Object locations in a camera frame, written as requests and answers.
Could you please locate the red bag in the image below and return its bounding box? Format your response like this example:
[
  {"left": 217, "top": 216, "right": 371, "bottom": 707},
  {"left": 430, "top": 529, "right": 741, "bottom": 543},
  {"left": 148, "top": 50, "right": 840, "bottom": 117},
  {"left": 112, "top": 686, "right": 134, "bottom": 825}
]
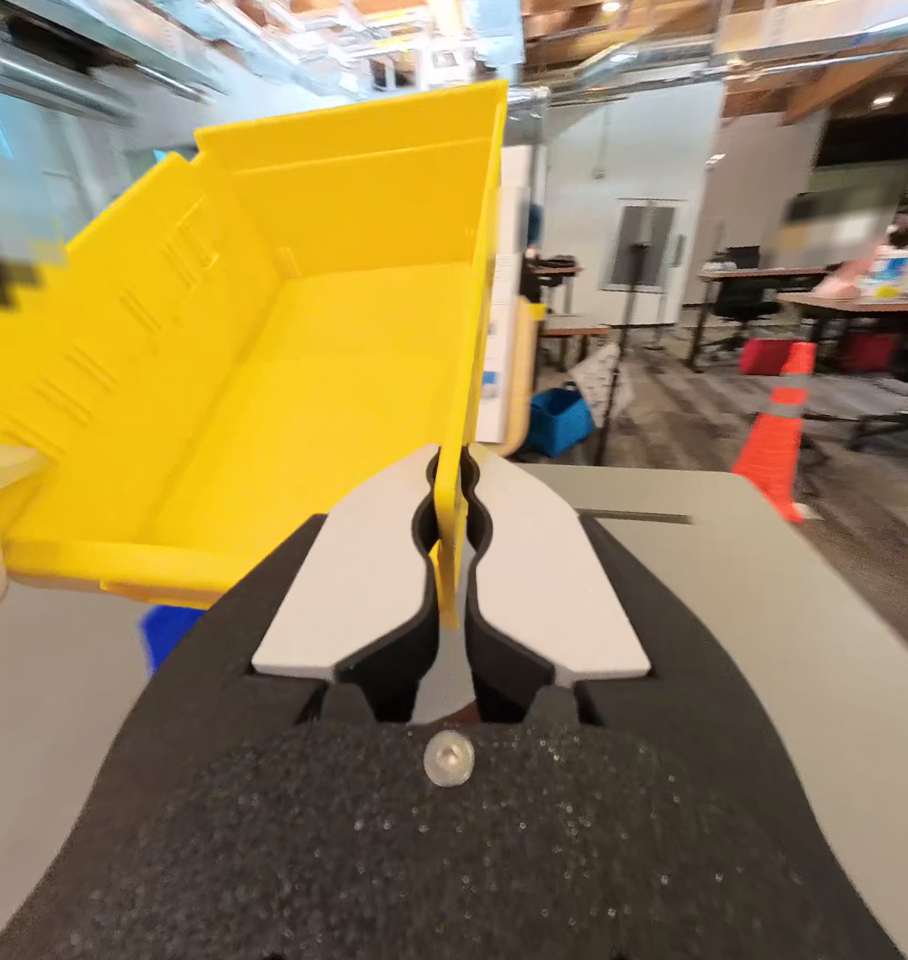
[{"left": 739, "top": 337, "right": 800, "bottom": 378}]

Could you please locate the teal bag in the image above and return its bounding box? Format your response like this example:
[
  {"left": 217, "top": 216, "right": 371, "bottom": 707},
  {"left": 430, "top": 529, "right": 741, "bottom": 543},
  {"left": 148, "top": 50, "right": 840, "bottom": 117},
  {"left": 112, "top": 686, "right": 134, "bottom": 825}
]
[{"left": 527, "top": 382, "right": 599, "bottom": 460}]

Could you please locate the yellow plastic bin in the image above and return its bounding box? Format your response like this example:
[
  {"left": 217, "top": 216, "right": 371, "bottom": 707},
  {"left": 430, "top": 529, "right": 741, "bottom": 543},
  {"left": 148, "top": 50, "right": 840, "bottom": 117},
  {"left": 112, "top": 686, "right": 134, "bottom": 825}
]
[{"left": 0, "top": 78, "right": 511, "bottom": 627}]

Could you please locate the grey desk hatch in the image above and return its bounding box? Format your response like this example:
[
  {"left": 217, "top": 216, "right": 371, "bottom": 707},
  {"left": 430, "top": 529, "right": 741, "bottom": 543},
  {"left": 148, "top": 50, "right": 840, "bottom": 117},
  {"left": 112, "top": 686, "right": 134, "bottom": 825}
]
[{"left": 590, "top": 510, "right": 695, "bottom": 528}]

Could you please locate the white printed sheet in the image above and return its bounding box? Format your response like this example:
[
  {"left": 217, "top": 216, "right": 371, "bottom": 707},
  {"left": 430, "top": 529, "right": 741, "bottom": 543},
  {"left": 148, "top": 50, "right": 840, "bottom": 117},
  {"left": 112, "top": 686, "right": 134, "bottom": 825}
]
[{"left": 574, "top": 343, "right": 636, "bottom": 430}]

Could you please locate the black tripod pole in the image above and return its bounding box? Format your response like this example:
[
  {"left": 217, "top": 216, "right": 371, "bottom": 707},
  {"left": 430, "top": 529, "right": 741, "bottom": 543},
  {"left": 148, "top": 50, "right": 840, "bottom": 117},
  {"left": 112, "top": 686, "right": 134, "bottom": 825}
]
[{"left": 595, "top": 240, "right": 651, "bottom": 468}]

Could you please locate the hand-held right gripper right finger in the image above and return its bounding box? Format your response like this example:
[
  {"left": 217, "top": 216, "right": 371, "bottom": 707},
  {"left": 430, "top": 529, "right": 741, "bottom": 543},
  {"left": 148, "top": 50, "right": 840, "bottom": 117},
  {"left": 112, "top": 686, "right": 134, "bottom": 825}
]
[{"left": 461, "top": 444, "right": 652, "bottom": 725}]

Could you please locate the small wooden table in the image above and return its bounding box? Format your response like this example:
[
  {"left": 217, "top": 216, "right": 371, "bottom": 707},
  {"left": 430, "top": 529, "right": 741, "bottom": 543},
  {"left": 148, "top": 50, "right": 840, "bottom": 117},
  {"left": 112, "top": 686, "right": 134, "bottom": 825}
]
[{"left": 538, "top": 313, "right": 614, "bottom": 370}]

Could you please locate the white paper sheet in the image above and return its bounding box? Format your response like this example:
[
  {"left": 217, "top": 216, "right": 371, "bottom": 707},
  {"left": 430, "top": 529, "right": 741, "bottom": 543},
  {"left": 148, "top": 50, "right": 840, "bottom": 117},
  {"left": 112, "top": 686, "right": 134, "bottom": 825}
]
[{"left": 475, "top": 146, "right": 536, "bottom": 445}]

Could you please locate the beige wooden board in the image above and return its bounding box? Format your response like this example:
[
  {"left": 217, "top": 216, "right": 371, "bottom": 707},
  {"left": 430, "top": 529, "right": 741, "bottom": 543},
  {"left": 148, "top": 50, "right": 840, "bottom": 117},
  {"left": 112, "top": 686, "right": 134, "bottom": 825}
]
[{"left": 491, "top": 296, "right": 539, "bottom": 459}]

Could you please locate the black office chair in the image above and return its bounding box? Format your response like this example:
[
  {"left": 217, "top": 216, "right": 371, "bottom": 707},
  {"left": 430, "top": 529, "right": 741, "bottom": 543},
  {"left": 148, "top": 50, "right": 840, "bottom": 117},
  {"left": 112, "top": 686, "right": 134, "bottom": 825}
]
[{"left": 712, "top": 246, "right": 783, "bottom": 355}]

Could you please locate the orange traffic cone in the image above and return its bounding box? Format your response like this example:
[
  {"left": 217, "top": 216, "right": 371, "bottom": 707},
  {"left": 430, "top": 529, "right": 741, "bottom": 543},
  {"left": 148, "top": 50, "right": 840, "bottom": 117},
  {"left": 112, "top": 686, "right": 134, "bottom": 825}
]
[{"left": 731, "top": 341, "right": 818, "bottom": 525}]

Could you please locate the blue plastic bin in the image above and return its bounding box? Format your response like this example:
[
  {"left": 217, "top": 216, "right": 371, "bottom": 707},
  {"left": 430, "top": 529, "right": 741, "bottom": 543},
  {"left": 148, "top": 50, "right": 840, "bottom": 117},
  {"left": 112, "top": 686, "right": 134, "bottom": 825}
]
[{"left": 142, "top": 604, "right": 207, "bottom": 676}]

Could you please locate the long wooden desk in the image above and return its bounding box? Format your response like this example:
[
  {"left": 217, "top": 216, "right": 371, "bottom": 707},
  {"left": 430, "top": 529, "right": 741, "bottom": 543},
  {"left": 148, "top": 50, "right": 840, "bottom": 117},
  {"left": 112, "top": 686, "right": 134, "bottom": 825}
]
[{"left": 778, "top": 291, "right": 908, "bottom": 354}]

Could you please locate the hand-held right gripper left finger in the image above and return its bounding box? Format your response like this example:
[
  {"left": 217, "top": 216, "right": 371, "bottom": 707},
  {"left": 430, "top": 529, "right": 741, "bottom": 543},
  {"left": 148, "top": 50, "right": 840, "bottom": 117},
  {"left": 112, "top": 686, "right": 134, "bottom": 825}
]
[{"left": 251, "top": 442, "right": 440, "bottom": 723}]

